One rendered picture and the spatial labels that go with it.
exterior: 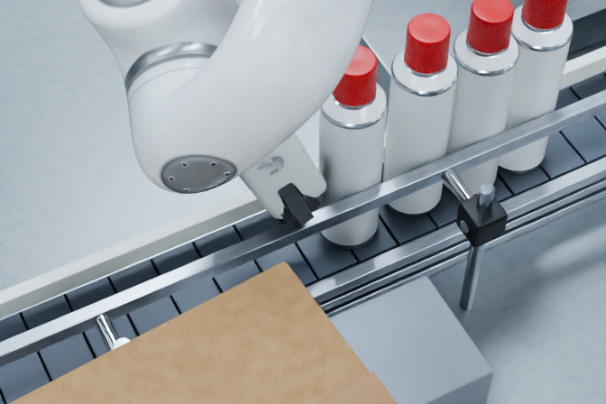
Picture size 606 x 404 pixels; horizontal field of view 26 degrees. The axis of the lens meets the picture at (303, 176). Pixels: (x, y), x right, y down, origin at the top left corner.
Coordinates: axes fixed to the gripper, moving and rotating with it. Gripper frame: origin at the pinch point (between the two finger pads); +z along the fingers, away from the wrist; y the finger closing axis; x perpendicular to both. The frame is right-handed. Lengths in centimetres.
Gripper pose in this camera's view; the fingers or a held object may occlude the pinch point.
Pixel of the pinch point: (293, 197)
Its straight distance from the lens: 105.9
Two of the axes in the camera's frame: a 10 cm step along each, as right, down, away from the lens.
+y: -4.6, -7.0, 5.5
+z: 3.0, 4.6, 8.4
